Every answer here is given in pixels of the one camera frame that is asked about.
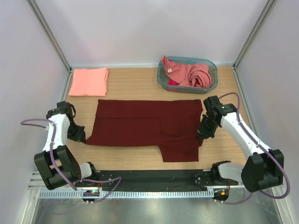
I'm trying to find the dark red t shirt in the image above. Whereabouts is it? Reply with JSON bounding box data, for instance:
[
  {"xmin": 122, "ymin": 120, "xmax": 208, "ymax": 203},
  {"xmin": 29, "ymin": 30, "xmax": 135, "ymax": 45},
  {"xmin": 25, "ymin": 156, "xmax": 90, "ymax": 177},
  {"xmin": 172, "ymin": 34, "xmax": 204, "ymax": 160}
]
[{"xmin": 86, "ymin": 99, "xmax": 203, "ymax": 162}]

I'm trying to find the crumpled pink t shirt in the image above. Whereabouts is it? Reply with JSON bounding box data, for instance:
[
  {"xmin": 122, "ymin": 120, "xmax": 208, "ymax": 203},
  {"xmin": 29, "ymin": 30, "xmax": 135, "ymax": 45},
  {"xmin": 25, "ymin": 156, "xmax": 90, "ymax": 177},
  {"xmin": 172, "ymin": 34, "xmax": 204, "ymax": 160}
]
[{"xmin": 160, "ymin": 56, "xmax": 212, "ymax": 89}]

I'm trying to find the bright red t shirt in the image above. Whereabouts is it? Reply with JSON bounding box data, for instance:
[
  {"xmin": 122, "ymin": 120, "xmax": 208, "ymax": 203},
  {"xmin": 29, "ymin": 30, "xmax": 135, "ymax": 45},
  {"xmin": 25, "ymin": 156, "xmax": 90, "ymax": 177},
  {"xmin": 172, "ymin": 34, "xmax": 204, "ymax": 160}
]
[{"xmin": 168, "ymin": 79, "xmax": 179, "ymax": 86}]

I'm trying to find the teal plastic basket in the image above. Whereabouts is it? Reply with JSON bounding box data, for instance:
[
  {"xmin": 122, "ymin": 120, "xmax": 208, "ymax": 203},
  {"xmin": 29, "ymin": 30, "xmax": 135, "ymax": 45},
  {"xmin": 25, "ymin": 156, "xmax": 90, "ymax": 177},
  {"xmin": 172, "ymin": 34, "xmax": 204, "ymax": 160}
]
[{"xmin": 157, "ymin": 56, "xmax": 218, "ymax": 94}]

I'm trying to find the purple cable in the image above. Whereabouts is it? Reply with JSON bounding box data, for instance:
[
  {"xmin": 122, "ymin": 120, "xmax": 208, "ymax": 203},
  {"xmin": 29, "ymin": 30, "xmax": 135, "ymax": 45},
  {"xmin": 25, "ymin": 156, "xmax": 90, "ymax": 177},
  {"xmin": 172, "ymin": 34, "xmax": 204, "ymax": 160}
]
[
  {"xmin": 211, "ymin": 92, "xmax": 292, "ymax": 204},
  {"xmin": 21, "ymin": 118, "xmax": 122, "ymax": 203}
]

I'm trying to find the folded salmon pink t shirt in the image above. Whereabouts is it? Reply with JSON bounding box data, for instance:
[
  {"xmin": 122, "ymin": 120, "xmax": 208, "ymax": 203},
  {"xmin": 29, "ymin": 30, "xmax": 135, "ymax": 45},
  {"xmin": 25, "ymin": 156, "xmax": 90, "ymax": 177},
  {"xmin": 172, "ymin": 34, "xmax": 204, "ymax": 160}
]
[{"xmin": 68, "ymin": 67, "xmax": 108, "ymax": 97}]

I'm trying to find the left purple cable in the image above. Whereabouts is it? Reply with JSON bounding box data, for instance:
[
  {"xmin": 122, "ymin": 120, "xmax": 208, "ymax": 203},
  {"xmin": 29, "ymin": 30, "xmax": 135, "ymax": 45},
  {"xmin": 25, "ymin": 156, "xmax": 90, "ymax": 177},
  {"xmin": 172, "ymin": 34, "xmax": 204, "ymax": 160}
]
[{"xmin": 21, "ymin": 118, "xmax": 122, "ymax": 203}]

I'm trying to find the right aluminium corner post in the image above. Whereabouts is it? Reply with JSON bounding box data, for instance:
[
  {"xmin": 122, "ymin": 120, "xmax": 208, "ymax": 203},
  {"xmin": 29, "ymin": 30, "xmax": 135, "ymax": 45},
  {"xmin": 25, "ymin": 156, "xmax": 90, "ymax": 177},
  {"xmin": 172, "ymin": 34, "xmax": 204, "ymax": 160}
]
[{"xmin": 232, "ymin": 0, "xmax": 278, "ymax": 69}]

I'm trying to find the left aluminium corner post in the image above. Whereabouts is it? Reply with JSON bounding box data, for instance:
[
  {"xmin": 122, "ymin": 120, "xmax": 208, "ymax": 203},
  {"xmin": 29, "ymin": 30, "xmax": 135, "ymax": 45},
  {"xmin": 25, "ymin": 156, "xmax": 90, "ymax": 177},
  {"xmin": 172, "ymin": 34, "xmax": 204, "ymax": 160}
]
[{"xmin": 27, "ymin": 0, "xmax": 72, "ymax": 72}]

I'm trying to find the aluminium front rail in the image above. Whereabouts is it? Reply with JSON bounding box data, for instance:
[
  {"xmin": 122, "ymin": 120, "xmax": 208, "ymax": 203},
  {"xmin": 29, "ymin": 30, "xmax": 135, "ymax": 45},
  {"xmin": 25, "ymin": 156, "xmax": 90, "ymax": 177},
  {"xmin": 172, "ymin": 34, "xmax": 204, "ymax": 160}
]
[{"xmin": 29, "ymin": 168, "xmax": 282, "ymax": 192}]

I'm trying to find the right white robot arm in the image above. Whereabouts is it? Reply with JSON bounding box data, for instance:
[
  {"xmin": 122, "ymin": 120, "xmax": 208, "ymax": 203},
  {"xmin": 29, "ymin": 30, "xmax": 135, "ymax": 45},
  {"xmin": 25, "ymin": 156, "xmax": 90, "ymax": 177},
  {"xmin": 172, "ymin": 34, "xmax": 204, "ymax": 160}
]
[{"xmin": 197, "ymin": 96, "xmax": 284, "ymax": 193}]

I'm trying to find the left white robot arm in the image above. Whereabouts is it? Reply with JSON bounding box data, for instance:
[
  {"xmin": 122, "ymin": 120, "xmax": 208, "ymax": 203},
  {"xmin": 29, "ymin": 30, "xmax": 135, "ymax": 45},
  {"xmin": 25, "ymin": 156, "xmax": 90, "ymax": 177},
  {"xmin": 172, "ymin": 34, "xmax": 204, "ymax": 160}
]
[{"xmin": 34, "ymin": 101, "xmax": 99, "ymax": 190}]

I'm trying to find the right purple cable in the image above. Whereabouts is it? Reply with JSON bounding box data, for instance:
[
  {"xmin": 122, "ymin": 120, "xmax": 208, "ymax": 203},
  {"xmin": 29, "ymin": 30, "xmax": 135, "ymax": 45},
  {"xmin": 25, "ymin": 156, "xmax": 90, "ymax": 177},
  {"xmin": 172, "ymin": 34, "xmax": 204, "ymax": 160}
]
[{"xmin": 211, "ymin": 92, "xmax": 292, "ymax": 204}]

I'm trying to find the white slotted cable duct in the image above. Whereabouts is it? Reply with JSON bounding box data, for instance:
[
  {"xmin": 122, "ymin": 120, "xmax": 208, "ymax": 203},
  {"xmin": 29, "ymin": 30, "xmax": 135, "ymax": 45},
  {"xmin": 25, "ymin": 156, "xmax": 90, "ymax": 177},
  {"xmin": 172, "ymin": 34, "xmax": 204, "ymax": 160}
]
[{"xmin": 39, "ymin": 189, "xmax": 214, "ymax": 200}]

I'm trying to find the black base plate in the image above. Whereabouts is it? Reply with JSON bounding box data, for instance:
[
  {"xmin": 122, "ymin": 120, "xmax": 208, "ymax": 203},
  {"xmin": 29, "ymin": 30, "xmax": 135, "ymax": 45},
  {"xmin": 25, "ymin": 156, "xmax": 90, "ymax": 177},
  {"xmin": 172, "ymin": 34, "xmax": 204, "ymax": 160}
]
[{"xmin": 89, "ymin": 169, "xmax": 238, "ymax": 192}]

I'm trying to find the aluminium corner post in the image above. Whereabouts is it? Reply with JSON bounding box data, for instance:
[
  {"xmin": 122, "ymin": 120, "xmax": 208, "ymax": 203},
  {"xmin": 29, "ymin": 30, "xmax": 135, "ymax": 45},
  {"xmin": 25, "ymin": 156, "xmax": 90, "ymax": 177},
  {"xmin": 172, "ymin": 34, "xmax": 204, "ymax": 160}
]
[
  {"xmin": 232, "ymin": 0, "xmax": 278, "ymax": 69},
  {"xmin": 27, "ymin": 0, "xmax": 72, "ymax": 72}
]

